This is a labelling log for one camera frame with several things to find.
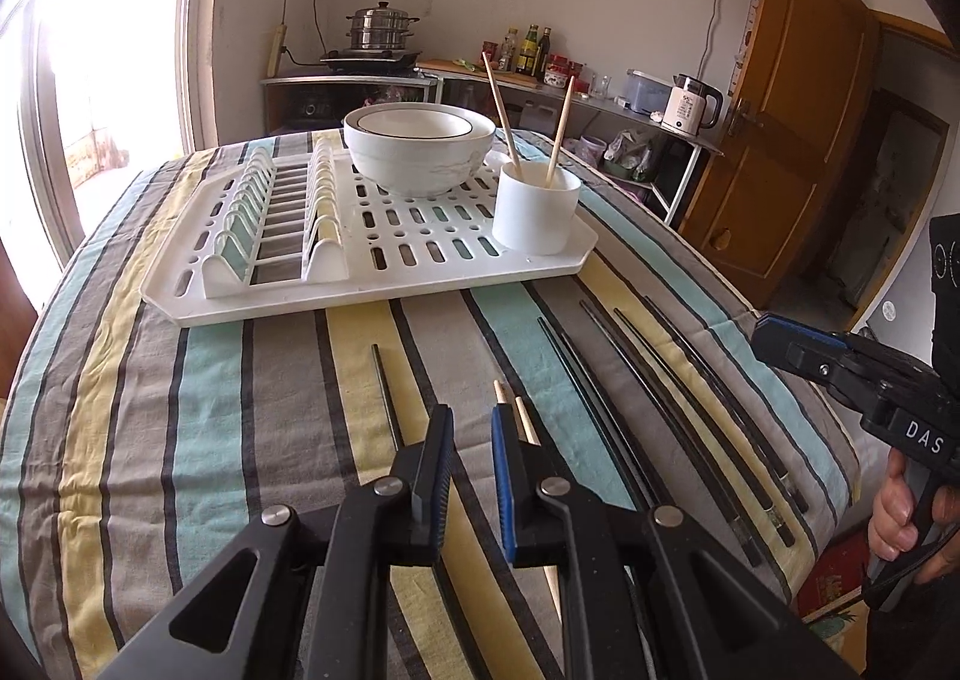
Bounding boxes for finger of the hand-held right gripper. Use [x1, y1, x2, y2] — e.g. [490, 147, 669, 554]
[751, 323, 837, 390]
[757, 314, 852, 355]

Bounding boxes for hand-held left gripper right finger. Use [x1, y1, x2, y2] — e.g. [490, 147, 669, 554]
[491, 404, 856, 680]

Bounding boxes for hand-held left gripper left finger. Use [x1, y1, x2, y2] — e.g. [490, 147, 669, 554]
[97, 404, 457, 680]

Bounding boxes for white chopstick cup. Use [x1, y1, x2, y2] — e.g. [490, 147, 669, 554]
[493, 160, 581, 255]

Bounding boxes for person's right hand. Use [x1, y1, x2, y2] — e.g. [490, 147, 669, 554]
[868, 451, 960, 585]

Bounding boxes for red floor mat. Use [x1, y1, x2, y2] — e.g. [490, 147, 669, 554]
[795, 536, 872, 622]

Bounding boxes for wooden door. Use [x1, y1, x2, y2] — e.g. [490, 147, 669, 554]
[679, 0, 883, 310]

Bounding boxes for striped tablecloth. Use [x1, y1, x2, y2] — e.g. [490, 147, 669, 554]
[0, 125, 863, 680]

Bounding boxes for white plastic dish rack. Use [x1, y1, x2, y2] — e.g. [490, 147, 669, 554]
[141, 138, 599, 328]

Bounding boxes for metal kitchen cabinet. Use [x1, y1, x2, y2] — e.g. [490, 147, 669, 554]
[260, 72, 725, 225]

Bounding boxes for plastic bags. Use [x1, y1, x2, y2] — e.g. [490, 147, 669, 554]
[603, 128, 658, 183]

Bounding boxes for white electric kettle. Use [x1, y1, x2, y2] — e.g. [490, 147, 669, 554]
[660, 74, 725, 138]

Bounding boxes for clear plastic container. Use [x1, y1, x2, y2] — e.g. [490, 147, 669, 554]
[622, 68, 673, 115]

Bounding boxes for white ceramic bowl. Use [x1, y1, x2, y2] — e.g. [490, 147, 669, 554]
[343, 102, 497, 196]

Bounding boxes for wooden cutting board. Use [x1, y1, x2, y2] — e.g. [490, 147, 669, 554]
[416, 57, 542, 88]

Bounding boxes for black cooktop stove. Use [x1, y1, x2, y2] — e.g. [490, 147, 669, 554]
[321, 48, 422, 75]

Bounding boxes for steel steamer pot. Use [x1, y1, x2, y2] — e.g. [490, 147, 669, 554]
[346, 2, 421, 55]

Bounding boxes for white framed window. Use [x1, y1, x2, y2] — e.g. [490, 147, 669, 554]
[0, 0, 230, 272]

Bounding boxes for wall calendar strip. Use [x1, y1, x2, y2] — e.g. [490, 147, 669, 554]
[737, 0, 763, 97]

